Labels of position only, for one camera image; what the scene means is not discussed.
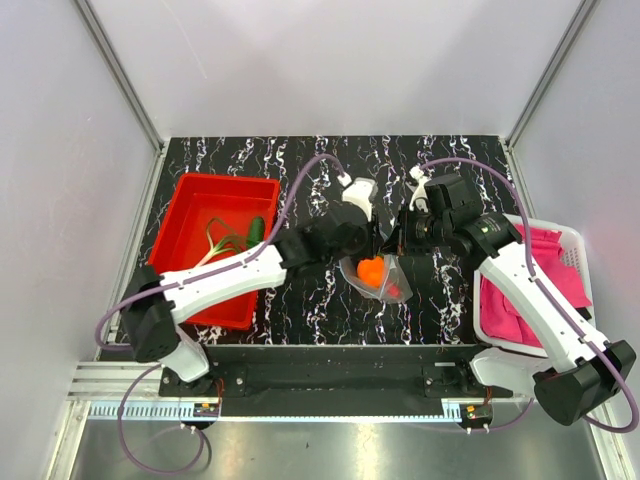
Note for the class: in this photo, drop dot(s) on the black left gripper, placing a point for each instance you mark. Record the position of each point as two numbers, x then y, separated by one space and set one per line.
366 233

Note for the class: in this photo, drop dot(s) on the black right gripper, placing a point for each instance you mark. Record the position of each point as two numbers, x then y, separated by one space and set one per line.
400 241

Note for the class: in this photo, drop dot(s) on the orange fake fruit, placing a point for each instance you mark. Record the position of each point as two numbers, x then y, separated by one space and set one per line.
371 271

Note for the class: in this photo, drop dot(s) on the clear zip top bag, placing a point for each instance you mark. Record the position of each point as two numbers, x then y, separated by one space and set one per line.
394 275

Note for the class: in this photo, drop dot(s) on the green fake vegetable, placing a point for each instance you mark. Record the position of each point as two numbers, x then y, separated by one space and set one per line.
256 232

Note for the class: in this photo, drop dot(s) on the fake green onion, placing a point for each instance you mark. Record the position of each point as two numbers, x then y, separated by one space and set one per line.
230 242

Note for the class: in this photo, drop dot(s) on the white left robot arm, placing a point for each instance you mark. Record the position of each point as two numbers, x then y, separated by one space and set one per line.
156 305

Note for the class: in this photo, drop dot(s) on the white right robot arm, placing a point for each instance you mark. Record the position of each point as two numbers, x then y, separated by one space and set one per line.
578 368

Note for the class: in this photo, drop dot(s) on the red fake pepper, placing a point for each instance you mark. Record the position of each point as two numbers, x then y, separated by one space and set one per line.
394 291

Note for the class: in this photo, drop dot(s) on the pink cloth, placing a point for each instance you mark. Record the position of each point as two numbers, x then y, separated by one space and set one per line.
499 319

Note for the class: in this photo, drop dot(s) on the white plastic basket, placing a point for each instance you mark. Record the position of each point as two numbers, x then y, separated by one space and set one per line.
575 255

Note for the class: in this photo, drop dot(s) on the red plastic bin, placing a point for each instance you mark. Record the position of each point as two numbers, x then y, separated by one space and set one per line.
210 217

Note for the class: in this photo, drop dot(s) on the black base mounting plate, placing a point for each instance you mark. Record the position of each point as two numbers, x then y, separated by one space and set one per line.
335 381

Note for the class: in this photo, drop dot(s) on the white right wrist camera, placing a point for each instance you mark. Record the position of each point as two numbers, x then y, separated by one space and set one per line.
418 201

